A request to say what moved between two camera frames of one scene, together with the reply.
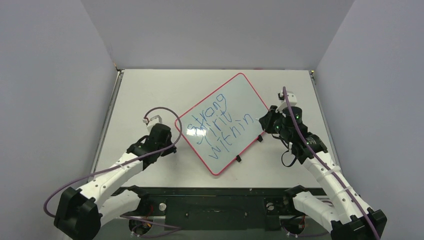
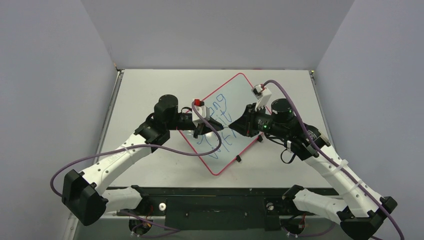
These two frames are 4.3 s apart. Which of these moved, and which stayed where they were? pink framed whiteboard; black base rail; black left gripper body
Moved: black left gripper body
Stayed: pink framed whiteboard; black base rail
